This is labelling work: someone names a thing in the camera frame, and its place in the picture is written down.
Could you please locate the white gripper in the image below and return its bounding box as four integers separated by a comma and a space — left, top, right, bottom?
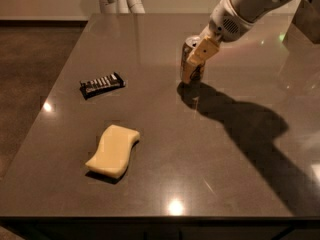
183, 0, 254, 84

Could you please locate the orange soda can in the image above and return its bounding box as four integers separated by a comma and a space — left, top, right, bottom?
180, 34, 205, 85

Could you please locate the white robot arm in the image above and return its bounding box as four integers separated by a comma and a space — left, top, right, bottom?
181, 0, 320, 84

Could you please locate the yellow sponge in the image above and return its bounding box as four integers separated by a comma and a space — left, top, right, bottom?
85, 125, 140, 179

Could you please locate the black snack bar wrapper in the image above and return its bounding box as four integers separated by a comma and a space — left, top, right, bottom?
79, 72, 126, 100

